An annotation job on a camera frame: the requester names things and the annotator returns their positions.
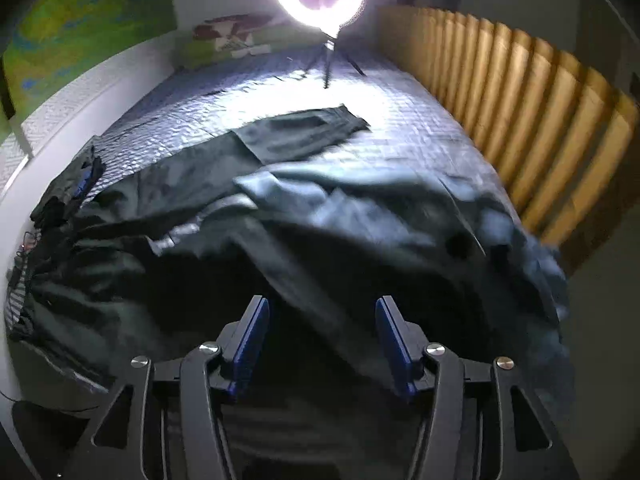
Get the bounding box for white patterned bed frame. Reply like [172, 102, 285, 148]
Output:
[0, 25, 181, 411]

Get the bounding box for blue white striped blanket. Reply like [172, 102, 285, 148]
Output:
[5, 49, 523, 341]

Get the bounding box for green yellow wall poster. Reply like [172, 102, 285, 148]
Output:
[2, 0, 178, 121]

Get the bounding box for black ring light tripod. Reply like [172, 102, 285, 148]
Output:
[300, 27, 368, 90]

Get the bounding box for blue grey pants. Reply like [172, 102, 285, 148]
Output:
[150, 160, 576, 480]

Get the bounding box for wooden slatted panel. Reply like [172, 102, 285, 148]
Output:
[377, 5, 640, 273]

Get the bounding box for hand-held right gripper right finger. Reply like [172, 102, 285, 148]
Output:
[375, 296, 581, 480]

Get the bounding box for floral print pillow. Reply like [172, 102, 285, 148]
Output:
[180, 14, 301, 68]

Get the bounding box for stack of folded dark clothes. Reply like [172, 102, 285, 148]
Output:
[30, 145, 106, 231]

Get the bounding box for thin black cable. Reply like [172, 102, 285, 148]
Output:
[6, 229, 42, 311]

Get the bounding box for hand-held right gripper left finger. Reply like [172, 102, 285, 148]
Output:
[65, 295, 271, 480]

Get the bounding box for thin black and white bar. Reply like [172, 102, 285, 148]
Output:
[0, 57, 35, 158]

